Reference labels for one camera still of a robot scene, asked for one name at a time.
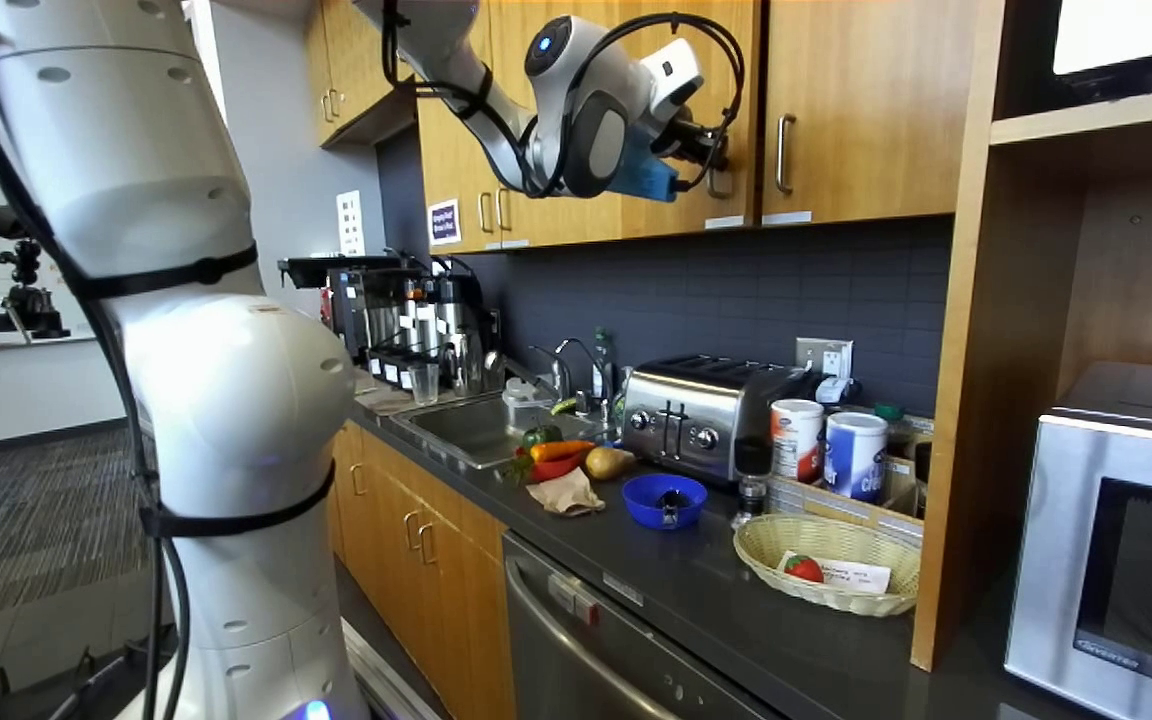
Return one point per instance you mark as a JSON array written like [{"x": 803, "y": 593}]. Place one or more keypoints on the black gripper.
[{"x": 698, "y": 146}]

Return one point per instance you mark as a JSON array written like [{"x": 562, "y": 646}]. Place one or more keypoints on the wooden cabinet door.
[
  {"x": 536, "y": 102},
  {"x": 864, "y": 111},
  {"x": 352, "y": 102}
]

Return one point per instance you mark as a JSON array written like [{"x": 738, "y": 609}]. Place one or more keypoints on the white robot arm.
[{"x": 118, "y": 162}]

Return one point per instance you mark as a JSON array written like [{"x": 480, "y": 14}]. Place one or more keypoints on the lower sink cabinet door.
[{"x": 429, "y": 561}]

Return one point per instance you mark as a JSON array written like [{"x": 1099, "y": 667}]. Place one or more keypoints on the chrome faucet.
[{"x": 572, "y": 374}]

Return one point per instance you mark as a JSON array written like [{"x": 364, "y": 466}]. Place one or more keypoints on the silver toaster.
[{"x": 706, "y": 419}]

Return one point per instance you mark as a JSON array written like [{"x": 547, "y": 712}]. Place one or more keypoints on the purple sign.
[{"x": 440, "y": 222}]

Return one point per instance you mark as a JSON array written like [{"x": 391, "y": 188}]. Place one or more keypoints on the red white canister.
[{"x": 798, "y": 438}]

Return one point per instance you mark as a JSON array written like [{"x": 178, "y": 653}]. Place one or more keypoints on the blue white canister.
[{"x": 853, "y": 455}]

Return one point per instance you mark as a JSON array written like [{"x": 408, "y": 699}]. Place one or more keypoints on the green bell pepper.
[{"x": 540, "y": 434}]

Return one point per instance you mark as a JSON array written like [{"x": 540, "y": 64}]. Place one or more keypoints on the yellow potato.
[{"x": 610, "y": 463}]

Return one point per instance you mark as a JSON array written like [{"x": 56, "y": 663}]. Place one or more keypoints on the black coffee machine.
[{"x": 402, "y": 319}]

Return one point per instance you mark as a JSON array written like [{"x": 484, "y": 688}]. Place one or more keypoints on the black pepper shaker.
[{"x": 755, "y": 499}]

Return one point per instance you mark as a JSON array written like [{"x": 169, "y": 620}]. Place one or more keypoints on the orange pepper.
[{"x": 557, "y": 448}]

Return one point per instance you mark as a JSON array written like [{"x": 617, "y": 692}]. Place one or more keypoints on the blue bowl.
[{"x": 664, "y": 502}]

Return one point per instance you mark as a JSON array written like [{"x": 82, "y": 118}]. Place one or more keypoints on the stainless steel sink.
[{"x": 476, "y": 434}]

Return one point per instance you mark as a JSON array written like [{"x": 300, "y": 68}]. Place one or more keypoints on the brown paper napkin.
[{"x": 566, "y": 493}]

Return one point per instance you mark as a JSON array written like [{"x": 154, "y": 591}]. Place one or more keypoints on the wooden condiment box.
[{"x": 898, "y": 510}]

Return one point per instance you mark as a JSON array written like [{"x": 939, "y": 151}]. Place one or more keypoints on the stainless steel dishwasher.
[{"x": 587, "y": 659}]

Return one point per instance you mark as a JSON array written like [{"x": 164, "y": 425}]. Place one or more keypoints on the silver microwave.
[{"x": 1083, "y": 609}]

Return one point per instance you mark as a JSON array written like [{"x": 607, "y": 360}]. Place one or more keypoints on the wall power outlet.
[{"x": 820, "y": 352}]

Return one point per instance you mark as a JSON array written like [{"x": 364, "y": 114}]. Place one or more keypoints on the camera tripod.
[{"x": 27, "y": 305}]

